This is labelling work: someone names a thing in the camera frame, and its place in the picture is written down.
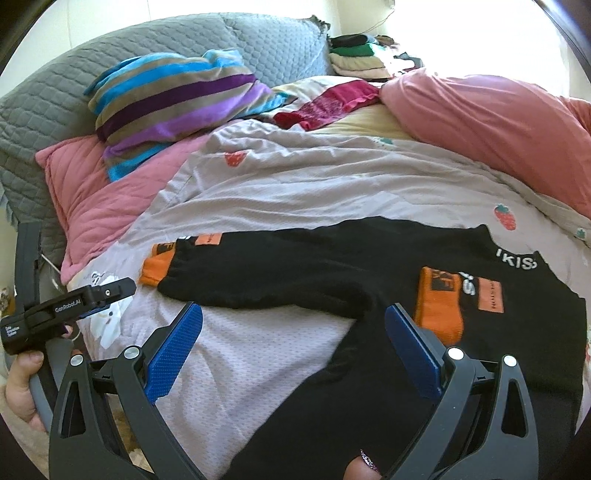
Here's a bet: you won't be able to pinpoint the pink quilted pillow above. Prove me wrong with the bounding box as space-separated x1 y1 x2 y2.
34 134 218 286

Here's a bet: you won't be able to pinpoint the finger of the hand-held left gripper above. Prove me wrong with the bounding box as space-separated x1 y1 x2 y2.
81 276 137 318

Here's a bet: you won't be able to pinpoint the black garment with orange cuffs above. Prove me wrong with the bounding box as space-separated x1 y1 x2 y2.
139 216 585 480

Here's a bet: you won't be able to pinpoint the black folded cloth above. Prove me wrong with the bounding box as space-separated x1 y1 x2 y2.
331 34 380 49

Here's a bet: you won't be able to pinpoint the striped velvet pillow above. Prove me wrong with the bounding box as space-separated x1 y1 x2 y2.
88 48 291 184

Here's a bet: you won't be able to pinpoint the person's left hand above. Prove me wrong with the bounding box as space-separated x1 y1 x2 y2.
4 324 86 435

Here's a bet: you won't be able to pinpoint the pink duvet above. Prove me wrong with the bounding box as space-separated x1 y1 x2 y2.
379 67 591 209

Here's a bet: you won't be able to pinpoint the cream folded clothes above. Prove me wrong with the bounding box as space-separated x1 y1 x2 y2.
329 52 395 81

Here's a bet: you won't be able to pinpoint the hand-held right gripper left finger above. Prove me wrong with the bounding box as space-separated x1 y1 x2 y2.
48 301 206 480

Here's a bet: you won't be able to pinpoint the pale yellow sheet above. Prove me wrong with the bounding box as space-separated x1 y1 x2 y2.
271 76 409 136

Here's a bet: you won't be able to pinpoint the red garment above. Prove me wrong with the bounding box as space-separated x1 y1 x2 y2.
272 79 382 133

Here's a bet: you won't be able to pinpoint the strawberry print blanket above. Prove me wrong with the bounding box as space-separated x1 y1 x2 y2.
60 121 591 480

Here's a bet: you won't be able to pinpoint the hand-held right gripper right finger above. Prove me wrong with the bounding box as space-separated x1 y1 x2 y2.
384 302 540 480

